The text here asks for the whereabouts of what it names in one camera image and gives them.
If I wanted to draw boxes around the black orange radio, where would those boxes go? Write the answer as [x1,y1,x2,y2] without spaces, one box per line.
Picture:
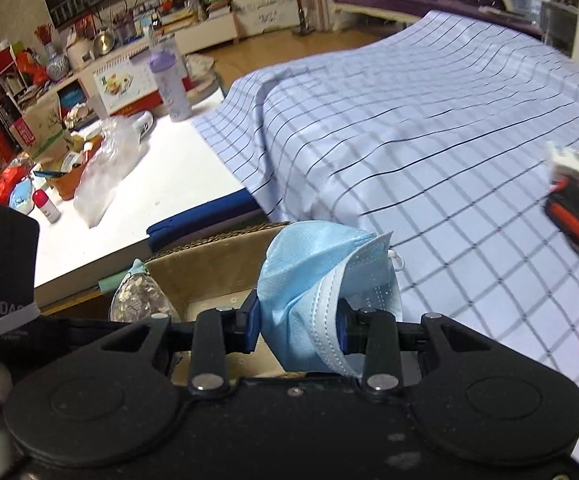
[544,180,579,279]

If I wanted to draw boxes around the clear patterned plastic packet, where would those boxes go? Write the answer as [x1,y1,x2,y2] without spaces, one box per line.
[98,259,182,323]

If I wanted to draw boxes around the dark blue bed edge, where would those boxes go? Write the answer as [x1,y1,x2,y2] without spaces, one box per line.
[146,189,270,253]

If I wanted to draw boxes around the white food print box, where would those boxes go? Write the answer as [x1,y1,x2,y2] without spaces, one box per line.
[92,52,162,116]

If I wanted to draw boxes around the steel bowl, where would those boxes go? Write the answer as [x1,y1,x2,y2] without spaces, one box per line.
[92,30,116,59]

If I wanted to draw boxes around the white cooker pot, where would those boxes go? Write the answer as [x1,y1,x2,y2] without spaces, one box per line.
[66,37,95,70]

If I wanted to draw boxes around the white spray bottle red cap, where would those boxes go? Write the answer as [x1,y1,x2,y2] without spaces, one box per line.
[32,189,63,225]

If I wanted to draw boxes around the purple tumbler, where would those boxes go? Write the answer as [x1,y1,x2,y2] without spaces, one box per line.
[148,35,193,123]

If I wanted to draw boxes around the blue face mask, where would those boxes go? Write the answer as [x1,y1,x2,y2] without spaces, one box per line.
[258,220,404,379]

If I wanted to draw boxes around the cardboard box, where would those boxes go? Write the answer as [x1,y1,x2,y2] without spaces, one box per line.
[139,221,295,378]

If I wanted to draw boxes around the flower print carton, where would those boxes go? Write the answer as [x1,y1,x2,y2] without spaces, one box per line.
[9,92,71,162]

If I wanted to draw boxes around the blue checked bed sheet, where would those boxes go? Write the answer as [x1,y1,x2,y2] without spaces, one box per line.
[189,10,579,480]

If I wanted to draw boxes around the white low cabinet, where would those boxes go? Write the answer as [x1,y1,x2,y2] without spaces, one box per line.
[44,10,240,98]

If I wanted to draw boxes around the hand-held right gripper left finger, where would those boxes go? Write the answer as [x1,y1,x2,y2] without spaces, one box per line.
[100,292,261,394]

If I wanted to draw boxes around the light blue packet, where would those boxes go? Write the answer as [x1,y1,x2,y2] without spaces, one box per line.
[8,179,35,211]

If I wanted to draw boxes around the small white tissue pack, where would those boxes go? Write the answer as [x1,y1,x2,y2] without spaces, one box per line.
[544,141,579,189]

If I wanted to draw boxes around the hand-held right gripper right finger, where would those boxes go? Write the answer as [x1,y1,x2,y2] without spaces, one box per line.
[337,300,475,394]

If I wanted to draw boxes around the brown tray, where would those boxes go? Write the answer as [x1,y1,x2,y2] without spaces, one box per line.
[46,135,105,202]

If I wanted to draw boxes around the blue white vase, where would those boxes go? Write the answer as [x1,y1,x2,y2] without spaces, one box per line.
[44,42,72,81]

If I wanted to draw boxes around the white mug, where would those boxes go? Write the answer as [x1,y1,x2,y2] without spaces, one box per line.
[132,110,155,141]

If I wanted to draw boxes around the clear plastic bag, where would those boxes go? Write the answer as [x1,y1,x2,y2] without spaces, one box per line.
[73,116,140,230]

